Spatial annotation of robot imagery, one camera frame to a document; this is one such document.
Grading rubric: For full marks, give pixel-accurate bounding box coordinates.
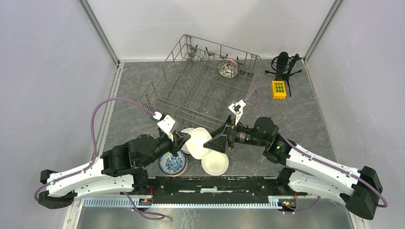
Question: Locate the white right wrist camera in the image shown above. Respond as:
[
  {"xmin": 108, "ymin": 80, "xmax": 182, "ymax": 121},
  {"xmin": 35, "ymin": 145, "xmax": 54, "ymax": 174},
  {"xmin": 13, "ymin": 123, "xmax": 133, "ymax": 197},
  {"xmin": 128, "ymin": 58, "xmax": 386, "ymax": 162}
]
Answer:
[{"xmin": 228, "ymin": 99, "xmax": 246, "ymax": 125}]

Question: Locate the floral brown patterned bowl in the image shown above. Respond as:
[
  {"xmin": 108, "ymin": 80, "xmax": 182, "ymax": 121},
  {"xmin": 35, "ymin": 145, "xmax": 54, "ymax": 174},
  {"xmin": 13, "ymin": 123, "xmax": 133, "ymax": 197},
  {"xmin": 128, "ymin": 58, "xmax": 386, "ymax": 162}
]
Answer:
[{"xmin": 217, "ymin": 58, "xmax": 239, "ymax": 78}]

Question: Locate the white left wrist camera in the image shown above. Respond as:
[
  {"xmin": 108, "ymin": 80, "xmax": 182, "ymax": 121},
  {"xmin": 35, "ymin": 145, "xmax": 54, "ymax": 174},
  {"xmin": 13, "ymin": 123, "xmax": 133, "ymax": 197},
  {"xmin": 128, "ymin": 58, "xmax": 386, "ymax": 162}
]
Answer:
[{"xmin": 153, "ymin": 112, "xmax": 178, "ymax": 142}]

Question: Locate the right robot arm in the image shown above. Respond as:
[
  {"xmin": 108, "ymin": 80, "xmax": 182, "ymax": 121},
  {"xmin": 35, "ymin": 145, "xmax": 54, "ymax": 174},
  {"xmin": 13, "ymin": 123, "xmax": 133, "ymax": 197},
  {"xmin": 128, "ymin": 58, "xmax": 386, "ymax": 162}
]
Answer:
[{"xmin": 203, "ymin": 117, "xmax": 388, "ymax": 220}]

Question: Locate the green and white bowl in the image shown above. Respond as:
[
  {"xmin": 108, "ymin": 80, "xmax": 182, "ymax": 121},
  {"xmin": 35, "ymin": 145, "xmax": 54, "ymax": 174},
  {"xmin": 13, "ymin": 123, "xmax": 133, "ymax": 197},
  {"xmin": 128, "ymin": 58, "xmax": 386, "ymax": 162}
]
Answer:
[{"xmin": 185, "ymin": 127, "xmax": 212, "ymax": 159}]

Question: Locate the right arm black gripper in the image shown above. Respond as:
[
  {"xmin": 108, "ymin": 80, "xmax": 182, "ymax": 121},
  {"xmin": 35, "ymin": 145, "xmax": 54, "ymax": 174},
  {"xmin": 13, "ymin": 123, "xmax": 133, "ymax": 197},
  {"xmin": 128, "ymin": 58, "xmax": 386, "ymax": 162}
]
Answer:
[{"xmin": 203, "ymin": 115, "xmax": 267, "ymax": 154}]

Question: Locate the blue floral bowl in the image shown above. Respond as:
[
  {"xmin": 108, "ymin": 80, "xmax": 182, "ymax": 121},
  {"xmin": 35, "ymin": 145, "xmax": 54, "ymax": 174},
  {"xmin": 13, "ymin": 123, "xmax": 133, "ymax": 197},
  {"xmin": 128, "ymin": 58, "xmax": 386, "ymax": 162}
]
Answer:
[{"xmin": 158, "ymin": 150, "xmax": 188, "ymax": 177}]

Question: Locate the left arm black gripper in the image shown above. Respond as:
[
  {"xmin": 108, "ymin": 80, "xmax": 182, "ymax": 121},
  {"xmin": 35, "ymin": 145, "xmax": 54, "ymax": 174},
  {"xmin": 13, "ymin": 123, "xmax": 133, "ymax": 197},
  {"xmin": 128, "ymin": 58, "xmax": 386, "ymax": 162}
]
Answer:
[{"xmin": 140, "ymin": 130, "xmax": 192, "ymax": 168}]

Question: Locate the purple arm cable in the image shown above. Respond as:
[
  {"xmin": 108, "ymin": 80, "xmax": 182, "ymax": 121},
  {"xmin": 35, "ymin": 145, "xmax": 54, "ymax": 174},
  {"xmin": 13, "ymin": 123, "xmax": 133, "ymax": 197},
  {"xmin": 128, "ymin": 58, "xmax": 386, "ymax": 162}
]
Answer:
[
  {"xmin": 244, "ymin": 88, "xmax": 389, "ymax": 216},
  {"xmin": 34, "ymin": 96, "xmax": 167, "ymax": 221}
]

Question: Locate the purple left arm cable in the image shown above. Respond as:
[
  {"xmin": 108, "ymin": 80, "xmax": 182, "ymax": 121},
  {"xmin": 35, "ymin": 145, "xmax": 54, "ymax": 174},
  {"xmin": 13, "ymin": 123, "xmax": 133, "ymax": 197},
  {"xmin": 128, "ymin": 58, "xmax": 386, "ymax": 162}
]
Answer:
[{"xmin": 34, "ymin": 96, "xmax": 167, "ymax": 221}]

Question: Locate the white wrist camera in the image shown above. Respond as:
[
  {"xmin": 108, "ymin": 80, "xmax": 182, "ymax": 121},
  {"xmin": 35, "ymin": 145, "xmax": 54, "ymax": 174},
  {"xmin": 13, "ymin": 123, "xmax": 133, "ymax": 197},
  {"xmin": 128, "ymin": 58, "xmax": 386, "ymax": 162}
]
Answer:
[
  {"xmin": 153, "ymin": 112, "xmax": 178, "ymax": 142},
  {"xmin": 228, "ymin": 99, "xmax": 246, "ymax": 125}
]

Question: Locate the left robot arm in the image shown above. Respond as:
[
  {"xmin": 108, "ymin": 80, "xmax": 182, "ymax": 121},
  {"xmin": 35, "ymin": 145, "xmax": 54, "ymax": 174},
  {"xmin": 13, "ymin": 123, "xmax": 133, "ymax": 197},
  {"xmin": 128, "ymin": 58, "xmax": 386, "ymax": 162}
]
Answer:
[{"xmin": 34, "ymin": 131, "xmax": 191, "ymax": 209}]

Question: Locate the grey wire dish rack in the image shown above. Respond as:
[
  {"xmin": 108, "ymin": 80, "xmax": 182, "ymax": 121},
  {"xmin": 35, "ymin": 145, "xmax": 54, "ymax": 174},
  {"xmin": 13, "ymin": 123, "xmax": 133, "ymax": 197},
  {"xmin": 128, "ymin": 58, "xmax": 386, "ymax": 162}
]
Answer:
[{"xmin": 141, "ymin": 34, "xmax": 262, "ymax": 131}]

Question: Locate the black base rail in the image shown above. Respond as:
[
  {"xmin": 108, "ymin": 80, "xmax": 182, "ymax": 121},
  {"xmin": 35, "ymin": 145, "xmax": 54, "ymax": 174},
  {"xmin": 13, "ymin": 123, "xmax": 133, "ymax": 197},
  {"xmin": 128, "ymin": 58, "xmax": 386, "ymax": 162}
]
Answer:
[{"xmin": 128, "ymin": 176, "xmax": 296, "ymax": 204}]

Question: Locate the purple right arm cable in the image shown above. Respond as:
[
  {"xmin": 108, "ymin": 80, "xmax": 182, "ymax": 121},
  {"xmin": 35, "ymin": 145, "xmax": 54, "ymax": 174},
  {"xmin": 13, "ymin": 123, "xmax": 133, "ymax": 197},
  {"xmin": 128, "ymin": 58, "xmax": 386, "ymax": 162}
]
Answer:
[{"xmin": 244, "ymin": 88, "xmax": 389, "ymax": 216}]

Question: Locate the yellow block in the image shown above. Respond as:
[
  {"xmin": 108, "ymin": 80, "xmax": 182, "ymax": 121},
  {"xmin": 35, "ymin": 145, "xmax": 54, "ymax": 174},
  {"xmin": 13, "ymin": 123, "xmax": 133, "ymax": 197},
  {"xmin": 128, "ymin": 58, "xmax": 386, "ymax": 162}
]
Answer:
[{"xmin": 271, "ymin": 81, "xmax": 287, "ymax": 100}]

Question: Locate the black microphone on tripod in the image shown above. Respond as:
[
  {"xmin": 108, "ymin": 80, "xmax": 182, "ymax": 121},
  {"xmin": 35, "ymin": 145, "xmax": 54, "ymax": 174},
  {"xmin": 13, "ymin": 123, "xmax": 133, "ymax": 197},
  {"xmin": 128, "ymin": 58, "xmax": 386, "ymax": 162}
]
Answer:
[{"xmin": 265, "ymin": 52, "xmax": 302, "ymax": 97}]

